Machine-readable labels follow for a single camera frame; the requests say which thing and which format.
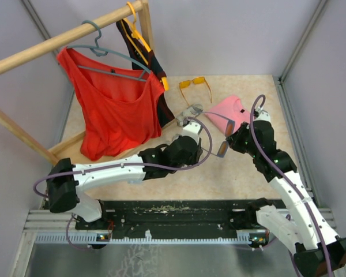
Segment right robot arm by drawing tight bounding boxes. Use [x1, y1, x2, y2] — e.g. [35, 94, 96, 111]
[222, 119, 346, 276]

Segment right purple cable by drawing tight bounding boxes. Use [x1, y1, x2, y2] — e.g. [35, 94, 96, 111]
[249, 94, 334, 277]

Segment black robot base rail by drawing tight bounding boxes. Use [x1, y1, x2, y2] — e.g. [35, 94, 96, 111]
[27, 199, 334, 249]

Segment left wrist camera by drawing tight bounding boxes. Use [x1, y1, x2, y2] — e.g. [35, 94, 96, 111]
[180, 122, 202, 144]

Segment red tank top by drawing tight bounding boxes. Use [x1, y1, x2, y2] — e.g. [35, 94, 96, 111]
[57, 48, 164, 161]

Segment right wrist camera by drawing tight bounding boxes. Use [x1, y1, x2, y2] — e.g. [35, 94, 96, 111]
[253, 107, 271, 122]

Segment dark navy maroon garment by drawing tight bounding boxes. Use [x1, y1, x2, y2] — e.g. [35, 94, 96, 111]
[116, 19, 175, 127]

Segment yellow clothes hanger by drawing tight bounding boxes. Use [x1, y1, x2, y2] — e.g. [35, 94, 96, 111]
[116, 1, 169, 91]

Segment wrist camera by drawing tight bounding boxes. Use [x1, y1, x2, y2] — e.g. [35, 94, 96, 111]
[253, 107, 271, 122]
[180, 122, 202, 144]

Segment purple cable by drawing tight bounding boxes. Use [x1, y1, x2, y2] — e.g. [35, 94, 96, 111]
[32, 116, 213, 251]
[249, 94, 334, 277]

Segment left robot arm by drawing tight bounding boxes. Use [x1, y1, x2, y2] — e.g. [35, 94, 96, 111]
[46, 135, 202, 229]

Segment grey patterned glasses case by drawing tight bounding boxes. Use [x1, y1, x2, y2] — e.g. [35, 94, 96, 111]
[175, 103, 204, 127]

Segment wooden clothes rack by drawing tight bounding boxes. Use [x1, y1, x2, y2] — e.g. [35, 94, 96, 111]
[0, 1, 155, 164]

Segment narrow blue cleaning cloth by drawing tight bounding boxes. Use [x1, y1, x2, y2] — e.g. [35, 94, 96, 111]
[127, 179, 142, 184]

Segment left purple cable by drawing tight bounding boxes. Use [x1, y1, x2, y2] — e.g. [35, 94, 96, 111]
[32, 116, 213, 251]

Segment grey-framed sunglasses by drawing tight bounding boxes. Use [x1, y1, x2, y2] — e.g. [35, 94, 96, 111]
[202, 111, 235, 158]

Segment orange sunglasses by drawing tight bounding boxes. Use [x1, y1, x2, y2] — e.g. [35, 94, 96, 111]
[178, 76, 213, 106]

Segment folded pink t-shirt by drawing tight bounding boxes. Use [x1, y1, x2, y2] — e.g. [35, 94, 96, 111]
[205, 95, 250, 134]

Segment grey-blue clothes hanger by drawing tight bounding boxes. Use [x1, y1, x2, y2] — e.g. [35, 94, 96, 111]
[66, 20, 152, 82]

